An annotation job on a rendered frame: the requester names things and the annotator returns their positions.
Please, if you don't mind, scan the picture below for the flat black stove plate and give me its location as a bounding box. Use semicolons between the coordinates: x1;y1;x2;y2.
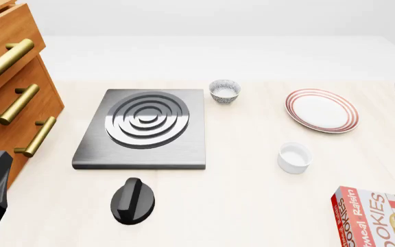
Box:
71;89;207;171

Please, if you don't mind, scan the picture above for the white plate with red rings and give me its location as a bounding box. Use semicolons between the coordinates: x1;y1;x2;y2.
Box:
284;88;361;134

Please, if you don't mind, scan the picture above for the red cookies box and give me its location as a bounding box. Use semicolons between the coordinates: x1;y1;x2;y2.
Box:
330;185;395;247

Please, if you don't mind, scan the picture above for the wooden drawer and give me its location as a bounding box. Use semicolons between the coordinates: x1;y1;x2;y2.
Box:
0;3;47;108
0;56;53;145
0;81;65;191

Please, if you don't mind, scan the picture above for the round black stove knob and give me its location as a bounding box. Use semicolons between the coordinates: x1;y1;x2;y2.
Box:
110;176;156;226

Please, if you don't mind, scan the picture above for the brass drawer handle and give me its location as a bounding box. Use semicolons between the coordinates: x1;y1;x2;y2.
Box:
13;115;58;158
0;83;41;126
0;38;35;80

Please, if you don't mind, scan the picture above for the white ramekin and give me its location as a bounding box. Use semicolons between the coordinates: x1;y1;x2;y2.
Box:
276;141;314;175

